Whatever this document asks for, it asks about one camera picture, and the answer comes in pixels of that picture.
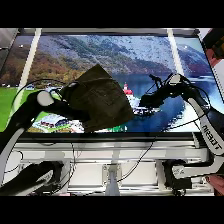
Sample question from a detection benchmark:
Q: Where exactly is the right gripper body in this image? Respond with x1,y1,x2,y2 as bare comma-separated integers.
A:
138,91,166,110

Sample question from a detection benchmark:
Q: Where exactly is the dark olive garment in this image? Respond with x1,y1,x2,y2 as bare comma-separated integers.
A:
60,63,136,134

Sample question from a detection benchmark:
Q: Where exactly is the silver frame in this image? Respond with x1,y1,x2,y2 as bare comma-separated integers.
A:
0,132,224,197

